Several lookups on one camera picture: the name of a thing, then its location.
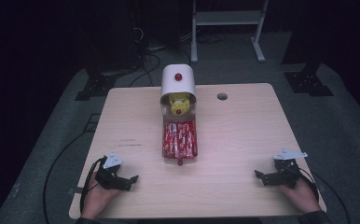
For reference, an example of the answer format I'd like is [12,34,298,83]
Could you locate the white metal stand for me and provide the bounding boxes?
[190,0,270,64]

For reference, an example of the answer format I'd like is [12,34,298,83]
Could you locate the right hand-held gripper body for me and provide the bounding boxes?
[272,148,309,189]

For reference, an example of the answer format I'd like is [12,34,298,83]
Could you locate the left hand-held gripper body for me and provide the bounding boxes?
[94,152,124,190]

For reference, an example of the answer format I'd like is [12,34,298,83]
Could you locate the black floor cables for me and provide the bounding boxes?
[128,18,195,89]

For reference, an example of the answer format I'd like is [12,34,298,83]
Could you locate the long black floor cable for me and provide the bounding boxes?
[42,132,99,224]

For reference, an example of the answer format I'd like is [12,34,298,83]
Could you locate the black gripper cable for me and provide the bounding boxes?
[293,167,321,201]
[79,157,107,216]

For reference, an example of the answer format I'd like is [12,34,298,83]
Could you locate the white box with red knobs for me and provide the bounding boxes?
[159,63,199,167]

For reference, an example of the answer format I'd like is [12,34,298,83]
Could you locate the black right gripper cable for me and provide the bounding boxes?
[293,167,321,201]

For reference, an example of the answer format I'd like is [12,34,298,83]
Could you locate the black stand base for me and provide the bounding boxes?
[74,72,118,102]
[284,61,335,98]

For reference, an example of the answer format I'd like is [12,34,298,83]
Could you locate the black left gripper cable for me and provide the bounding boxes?
[79,157,107,216]

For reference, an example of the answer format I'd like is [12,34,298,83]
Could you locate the person's left hand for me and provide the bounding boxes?
[80,178,122,220]

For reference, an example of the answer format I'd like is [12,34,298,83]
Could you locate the person's right hand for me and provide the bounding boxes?
[277,178,322,215]

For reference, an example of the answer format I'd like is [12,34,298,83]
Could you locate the pile of red snack packets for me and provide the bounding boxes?
[162,119,199,160]

